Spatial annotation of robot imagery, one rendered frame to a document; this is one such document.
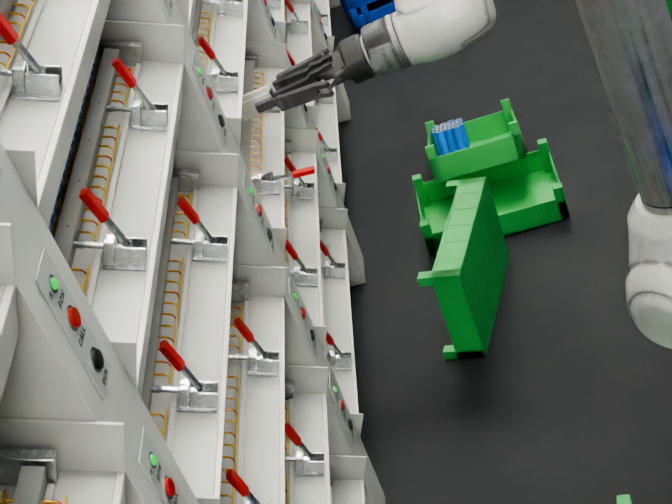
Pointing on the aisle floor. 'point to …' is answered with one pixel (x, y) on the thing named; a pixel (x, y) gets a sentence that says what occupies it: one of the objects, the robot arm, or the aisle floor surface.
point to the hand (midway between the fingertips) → (256, 102)
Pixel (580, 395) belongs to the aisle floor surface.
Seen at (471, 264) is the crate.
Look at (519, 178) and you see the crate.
